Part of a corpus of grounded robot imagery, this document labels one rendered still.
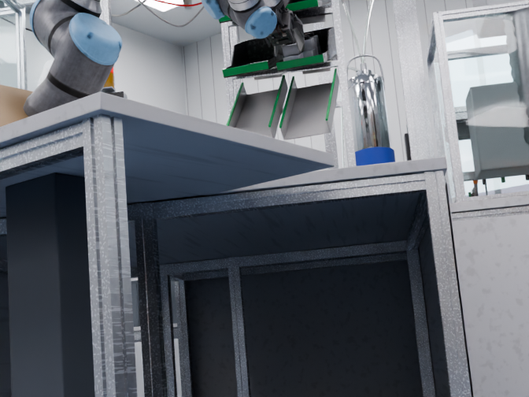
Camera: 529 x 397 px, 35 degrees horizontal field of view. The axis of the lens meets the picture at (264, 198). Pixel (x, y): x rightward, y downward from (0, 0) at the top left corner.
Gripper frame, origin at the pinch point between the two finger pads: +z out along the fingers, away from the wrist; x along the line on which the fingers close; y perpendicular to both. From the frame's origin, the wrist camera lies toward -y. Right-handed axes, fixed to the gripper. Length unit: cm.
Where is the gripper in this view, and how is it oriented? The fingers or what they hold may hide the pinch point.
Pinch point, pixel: (291, 47)
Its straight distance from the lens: 235.0
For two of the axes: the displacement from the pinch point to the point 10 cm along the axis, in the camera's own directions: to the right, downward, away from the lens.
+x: 9.5, -1.3, -2.8
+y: -0.5, 8.3, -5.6
